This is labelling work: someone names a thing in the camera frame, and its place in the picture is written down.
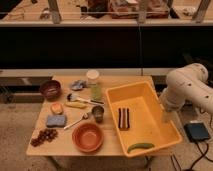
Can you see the green jar with white lid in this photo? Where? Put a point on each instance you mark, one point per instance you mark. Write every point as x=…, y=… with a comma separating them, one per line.
x=93, y=82

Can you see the metal spoon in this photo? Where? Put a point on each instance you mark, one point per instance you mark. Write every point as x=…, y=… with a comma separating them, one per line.
x=84, y=117

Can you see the dark maroon bowl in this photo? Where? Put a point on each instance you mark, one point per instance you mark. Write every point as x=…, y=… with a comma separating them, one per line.
x=50, y=89

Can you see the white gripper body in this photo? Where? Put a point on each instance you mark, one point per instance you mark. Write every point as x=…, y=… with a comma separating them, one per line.
x=167, y=116

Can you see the crumpled blue cloth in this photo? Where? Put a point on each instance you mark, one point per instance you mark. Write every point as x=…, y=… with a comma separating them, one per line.
x=78, y=85

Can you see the black box on floor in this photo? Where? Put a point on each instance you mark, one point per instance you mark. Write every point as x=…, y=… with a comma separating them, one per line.
x=196, y=132

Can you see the small metal cup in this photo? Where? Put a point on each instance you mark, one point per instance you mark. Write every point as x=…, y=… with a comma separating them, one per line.
x=98, y=112

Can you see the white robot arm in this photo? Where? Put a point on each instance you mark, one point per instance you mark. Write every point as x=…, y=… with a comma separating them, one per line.
x=186, y=83

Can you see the blue sponge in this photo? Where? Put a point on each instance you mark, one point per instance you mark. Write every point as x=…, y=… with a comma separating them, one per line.
x=56, y=121

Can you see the orange-red bowl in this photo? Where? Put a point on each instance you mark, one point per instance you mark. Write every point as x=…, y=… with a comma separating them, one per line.
x=88, y=137

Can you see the bunch of red grapes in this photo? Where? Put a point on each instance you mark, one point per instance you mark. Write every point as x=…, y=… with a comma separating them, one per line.
x=44, y=135

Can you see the yellow plastic bin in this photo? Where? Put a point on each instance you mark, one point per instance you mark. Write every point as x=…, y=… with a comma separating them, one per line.
x=145, y=112

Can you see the black makeup brush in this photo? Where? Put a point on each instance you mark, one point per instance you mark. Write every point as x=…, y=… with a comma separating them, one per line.
x=74, y=97

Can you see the yellow banana toy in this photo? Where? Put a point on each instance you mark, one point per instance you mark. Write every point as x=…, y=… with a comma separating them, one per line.
x=76, y=105

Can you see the orange fruit toy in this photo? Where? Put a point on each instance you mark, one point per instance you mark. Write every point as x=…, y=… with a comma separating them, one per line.
x=56, y=108

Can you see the wooden table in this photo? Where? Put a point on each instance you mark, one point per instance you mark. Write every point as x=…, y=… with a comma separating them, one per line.
x=63, y=145

